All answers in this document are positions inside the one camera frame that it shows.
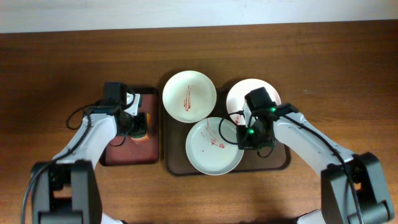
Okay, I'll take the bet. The small red-brown tray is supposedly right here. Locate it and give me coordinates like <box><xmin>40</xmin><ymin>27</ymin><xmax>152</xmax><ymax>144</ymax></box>
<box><xmin>99</xmin><ymin>87</ymin><xmax>159</xmax><ymax>166</ymax></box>

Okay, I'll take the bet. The white plate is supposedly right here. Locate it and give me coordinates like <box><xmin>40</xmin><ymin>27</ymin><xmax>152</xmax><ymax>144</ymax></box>
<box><xmin>226</xmin><ymin>78</ymin><xmax>282</xmax><ymax>125</ymax></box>
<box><xmin>162</xmin><ymin>70</ymin><xmax>217</xmax><ymax>123</ymax></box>

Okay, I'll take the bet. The black cable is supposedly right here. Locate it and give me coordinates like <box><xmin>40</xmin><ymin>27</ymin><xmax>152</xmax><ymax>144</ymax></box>
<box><xmin>20</xmin><ymin>90</ymin><xmax>137</xmax><ymax>224</ymax></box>
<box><xmin>218</xmin><ymin>108</ymin><xmax>364</xmax><ymax>224</ymax></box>

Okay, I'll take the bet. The pale green plate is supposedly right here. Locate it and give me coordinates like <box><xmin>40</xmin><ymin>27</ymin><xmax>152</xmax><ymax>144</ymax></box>
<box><xmin>185</xmin><ymin>117</ymin><xmax>244</xmax><ymax>175</ymax></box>

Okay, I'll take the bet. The right black cable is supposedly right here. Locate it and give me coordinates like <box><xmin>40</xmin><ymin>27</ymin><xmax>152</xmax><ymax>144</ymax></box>
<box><xmin>218</xmin><ymin>108</ymin><xmax>364</xmax><ymax>224</ymax></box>

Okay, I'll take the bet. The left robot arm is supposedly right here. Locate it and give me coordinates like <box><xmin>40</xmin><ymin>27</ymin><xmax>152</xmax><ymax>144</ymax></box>
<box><xmin>21</xmin><ymin>82</ymin><xmax>147</xmax><ymax>224</ymax></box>

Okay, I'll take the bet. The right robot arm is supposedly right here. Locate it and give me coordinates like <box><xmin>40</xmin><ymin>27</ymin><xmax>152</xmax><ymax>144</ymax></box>
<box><xmin>237</xmin><ymin>87</ymin><xmax>394</xmax><ymax>224</ymax></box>

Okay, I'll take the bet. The left black cable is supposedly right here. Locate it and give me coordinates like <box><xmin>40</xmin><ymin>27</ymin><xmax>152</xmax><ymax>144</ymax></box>
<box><xmin>20</xmin><ymin>90</ymin><xmax>137</xmax><ymax>224</ymax></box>

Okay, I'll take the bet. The green and orange sponge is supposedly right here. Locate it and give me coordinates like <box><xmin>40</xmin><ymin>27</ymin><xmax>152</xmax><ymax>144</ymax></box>
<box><xmin>131</xmin><ymin>113</ymin><xmax>150</xmax><ymax>142</ymax></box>

